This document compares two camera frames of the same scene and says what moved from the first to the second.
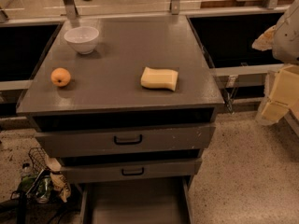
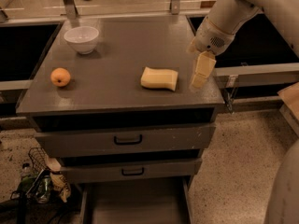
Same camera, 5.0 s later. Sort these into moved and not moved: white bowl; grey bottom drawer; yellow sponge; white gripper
Moved: white gripper
Not moved: yellow sponge; white bowl; grey bottom drawer
